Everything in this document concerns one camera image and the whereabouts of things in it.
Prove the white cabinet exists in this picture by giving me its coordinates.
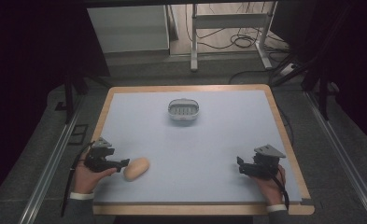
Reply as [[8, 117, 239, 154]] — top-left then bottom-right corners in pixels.
[[87, 5, 171, 54]]

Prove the black metal stand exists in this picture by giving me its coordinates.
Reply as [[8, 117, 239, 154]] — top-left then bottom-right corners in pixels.
[[301, 60, 342, 121], [54, 74, 91, 125]]

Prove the white metal desk frame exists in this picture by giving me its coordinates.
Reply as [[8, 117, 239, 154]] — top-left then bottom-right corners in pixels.
[[190, 1, 279, 73]]

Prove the white table mat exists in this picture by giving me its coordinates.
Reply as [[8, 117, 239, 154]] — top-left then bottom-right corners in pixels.
[[92, 90, 303, 205]]

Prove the hand-held gripper black cable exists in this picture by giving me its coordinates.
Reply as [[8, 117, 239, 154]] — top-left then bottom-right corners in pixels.
[[60, 141, 95, 217], [270, 167, 290, 211]]

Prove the metal floor rail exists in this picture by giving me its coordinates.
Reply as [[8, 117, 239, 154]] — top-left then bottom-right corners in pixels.
[[304, 91, 367, 224], [17, 94, 86, 224]]

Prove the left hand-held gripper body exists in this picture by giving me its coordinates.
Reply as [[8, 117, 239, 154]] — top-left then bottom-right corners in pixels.
[[84, 136, 123, 173]]

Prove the thin black floor cable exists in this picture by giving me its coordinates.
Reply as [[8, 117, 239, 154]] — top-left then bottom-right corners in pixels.
[[227, 68, 280, 86]]

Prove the person's left hand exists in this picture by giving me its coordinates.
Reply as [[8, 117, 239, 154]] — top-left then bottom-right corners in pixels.
[[73, 160, 118, 195]]

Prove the white power strip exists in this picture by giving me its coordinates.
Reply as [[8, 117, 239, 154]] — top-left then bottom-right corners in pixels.
[[278, 63, 298, 77]]

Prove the left hand-held gripper black cable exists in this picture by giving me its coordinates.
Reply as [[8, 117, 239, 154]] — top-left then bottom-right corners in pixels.
[[60, 141, 95, 217]]

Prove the person's right hand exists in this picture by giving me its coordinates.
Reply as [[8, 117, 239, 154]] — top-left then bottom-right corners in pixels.
[[251, 164, 287, 207]]

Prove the right hand-held gripper black cable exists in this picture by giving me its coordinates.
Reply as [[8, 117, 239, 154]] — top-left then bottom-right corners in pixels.
[[270, 167, 290, 211]]

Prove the tan bread roll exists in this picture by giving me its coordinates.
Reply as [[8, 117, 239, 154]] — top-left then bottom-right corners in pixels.
[[122, 156, 150, 183]]

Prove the white soap dish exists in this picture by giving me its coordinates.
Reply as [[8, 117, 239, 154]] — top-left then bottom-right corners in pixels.
[[167, 97, 201, 122]]

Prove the bundle of black floor cables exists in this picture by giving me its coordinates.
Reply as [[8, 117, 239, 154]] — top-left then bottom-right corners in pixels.
[[184, 2, 291, 63]]

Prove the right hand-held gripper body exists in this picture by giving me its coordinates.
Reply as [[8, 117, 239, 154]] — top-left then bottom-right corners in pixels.
[[246, 143, 287, 181]]

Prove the black flat floor frame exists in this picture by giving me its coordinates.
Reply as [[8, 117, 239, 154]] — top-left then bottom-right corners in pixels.
[[66, 123, 90, 147]]

